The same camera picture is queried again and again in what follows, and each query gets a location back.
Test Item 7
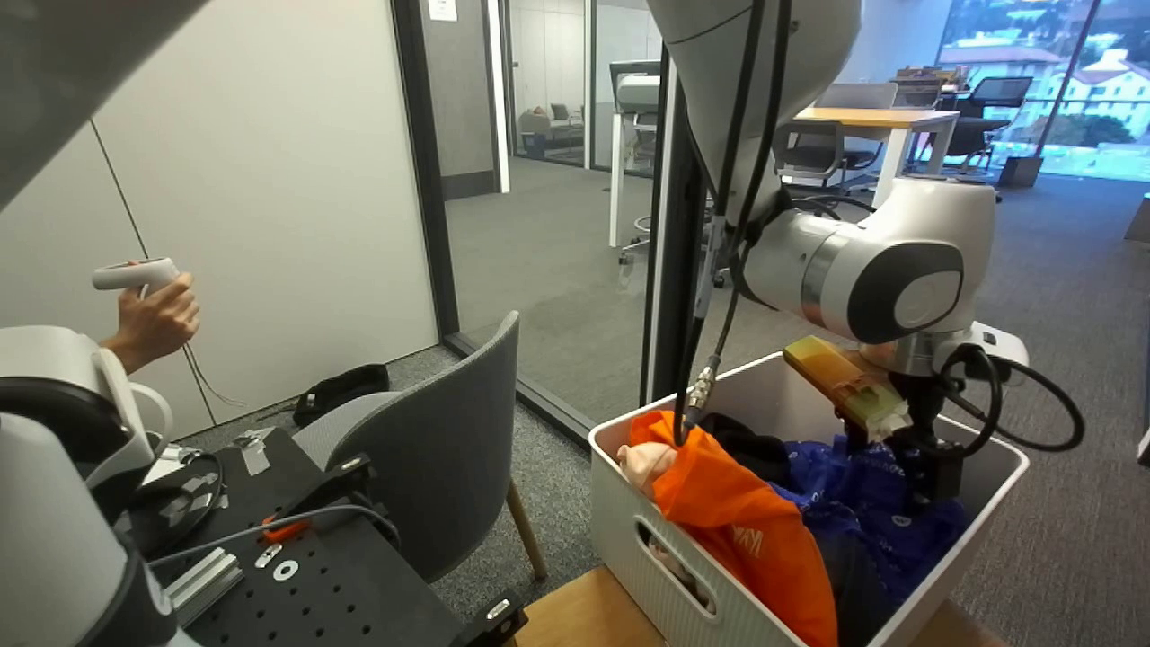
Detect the orange cloth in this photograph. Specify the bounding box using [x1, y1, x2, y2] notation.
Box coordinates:
[614, 409, 839, 647]

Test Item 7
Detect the blue patterned cloth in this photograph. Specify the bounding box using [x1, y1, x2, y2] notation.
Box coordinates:
[784, 439, 967, 603]

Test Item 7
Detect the white plastic storage box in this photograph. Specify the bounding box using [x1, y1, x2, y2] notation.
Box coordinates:
[591, 353, 1029, 647]

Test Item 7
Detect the orange handled tool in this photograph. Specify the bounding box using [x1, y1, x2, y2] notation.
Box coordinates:
[258, 521, 313, 548]

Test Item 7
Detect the wooden top high table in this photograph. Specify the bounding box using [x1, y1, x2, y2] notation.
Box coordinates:
[800, 107, 959, 205]

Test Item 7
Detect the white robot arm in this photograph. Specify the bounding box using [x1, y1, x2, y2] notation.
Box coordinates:
[646, 0, 994, 498]

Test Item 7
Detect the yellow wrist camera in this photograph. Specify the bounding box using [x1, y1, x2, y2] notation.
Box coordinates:
[784, 333, 914, 443]

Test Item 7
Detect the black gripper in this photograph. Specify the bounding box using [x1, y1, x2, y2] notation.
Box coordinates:
[893, 373, 967, 498]

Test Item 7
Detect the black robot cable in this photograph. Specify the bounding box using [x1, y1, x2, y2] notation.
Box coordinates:
[938, 344, 1088, 455]

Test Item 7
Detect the white handheld controller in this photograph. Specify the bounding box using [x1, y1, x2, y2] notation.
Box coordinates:
[89, 259, 180, 291]

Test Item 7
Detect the black perforated robot table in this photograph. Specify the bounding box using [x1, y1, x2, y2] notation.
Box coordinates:
[149, 431, 525, 647]

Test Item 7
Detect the person's hand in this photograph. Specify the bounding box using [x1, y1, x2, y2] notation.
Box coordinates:
[106, 273, 201, 373]

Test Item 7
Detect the cardboard box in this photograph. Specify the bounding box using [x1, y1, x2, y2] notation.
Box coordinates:
[514, 569, 1009, 647]

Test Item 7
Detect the grey chair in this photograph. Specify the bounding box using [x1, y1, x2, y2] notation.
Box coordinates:
[296, 314, 548, 581]

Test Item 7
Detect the black cloth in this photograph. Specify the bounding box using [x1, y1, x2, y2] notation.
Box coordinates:
[701, 413, 792, 486]

